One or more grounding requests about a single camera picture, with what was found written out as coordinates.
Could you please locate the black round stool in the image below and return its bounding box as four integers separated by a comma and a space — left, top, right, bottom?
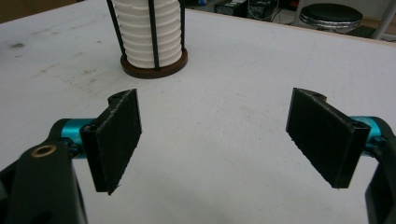
299, 3, 364, 34

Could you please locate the black rod cup holder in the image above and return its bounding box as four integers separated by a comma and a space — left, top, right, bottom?
106, 0, 189, 79

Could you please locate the stack of white paper cups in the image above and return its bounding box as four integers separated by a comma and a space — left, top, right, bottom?
111, 0, 183, 69

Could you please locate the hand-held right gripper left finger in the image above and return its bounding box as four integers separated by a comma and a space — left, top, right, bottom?
60, 89, 143, 196

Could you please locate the bundle of cables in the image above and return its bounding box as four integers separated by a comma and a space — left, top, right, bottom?
247, 0, 283, 22

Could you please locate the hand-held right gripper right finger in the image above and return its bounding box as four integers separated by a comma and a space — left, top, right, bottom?
286, 87, 383, 189

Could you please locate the black equipment box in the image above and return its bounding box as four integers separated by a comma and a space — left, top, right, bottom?
214, 0, 250, 19

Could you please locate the white metal stand leg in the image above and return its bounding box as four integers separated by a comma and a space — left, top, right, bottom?
371, 0, 396, 41

